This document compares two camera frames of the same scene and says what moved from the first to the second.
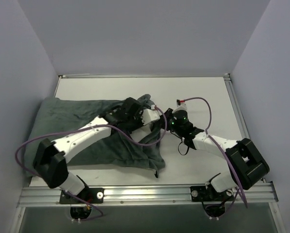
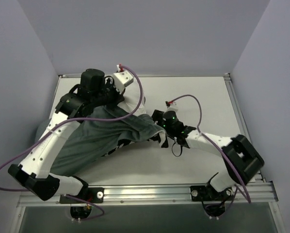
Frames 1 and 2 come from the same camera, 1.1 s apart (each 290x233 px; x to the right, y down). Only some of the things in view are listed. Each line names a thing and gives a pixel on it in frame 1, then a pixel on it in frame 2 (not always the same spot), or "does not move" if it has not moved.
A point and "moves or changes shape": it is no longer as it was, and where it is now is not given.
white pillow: (139, 133) → (132, 96)
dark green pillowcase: (53, 117) moves or changes shape
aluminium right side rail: (235, 101) does not move
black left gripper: (140, 112) → (116, 97)
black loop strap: (178, 149) → (181, 150)
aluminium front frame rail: (49, 195) does not move
